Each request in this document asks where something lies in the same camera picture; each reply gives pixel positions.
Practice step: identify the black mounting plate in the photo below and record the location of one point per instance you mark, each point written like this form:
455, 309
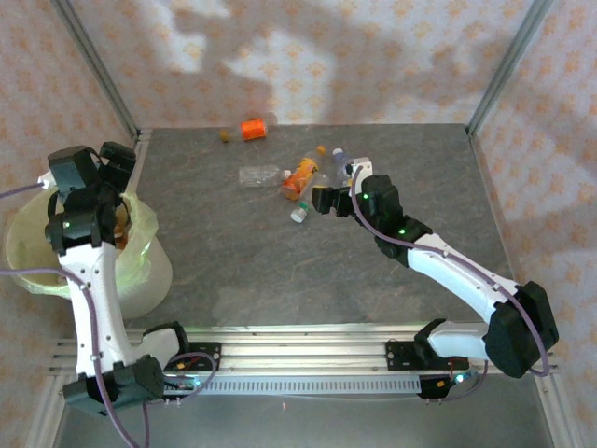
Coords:
210, 357
401, 354

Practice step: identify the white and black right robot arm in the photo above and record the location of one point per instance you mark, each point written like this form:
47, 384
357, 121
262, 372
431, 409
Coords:
452, 270

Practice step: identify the orange juice bottle yellow label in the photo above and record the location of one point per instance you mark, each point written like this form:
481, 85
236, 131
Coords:
301, 175

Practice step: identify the white bin with yellow bag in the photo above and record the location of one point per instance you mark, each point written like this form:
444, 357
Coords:
28, 252

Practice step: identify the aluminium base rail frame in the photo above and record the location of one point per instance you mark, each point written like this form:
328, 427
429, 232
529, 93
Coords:
303, 350

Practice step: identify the aluminium frame post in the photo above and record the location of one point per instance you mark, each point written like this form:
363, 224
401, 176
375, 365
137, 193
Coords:
508, 60
93, 60

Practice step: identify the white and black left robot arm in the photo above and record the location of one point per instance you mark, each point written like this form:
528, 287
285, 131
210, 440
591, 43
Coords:
93, 298

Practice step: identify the blue tinted plastic bottle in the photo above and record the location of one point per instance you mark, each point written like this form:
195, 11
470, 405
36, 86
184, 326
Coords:
339, 163

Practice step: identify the circuit board with green light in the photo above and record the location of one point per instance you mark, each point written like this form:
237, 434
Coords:
184, 383

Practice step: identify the black controller box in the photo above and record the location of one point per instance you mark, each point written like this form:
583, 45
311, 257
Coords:
431, 387

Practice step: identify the clear plastic bottle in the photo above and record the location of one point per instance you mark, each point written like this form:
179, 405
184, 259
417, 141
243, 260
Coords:
259, 176

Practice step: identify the clear bottle green white cap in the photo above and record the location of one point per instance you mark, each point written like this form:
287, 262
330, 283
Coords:
298, 214

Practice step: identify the clear bottle with orange label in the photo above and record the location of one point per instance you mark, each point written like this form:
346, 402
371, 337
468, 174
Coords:
253, 129

